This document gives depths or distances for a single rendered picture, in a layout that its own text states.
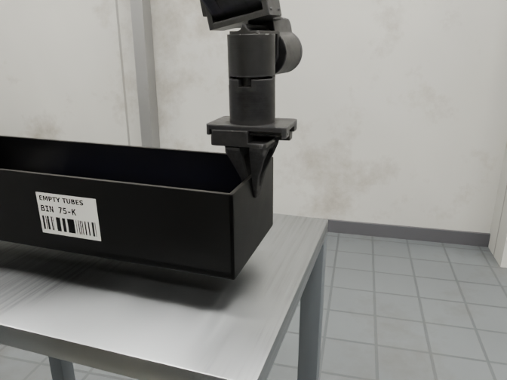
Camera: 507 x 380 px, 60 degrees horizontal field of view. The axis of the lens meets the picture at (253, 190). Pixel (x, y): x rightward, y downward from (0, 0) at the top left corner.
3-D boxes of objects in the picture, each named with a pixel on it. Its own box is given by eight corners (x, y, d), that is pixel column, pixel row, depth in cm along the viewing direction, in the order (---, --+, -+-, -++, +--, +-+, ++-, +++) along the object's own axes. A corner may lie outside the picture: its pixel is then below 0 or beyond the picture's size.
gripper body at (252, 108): (224, 129, 60) (222, 73, 58) (297, 133, 57) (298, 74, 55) (205, 139, 54) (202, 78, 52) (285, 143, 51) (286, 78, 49)
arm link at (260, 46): (217, 24, 50) (262, 23, 48) (245, 26, 56) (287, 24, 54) (219, 86, 53) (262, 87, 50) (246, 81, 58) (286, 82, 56)
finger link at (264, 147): (231, 185, 63) (228, 120, 60) (279, 189, 61) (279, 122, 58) (212, 201, 57) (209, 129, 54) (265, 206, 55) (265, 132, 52)
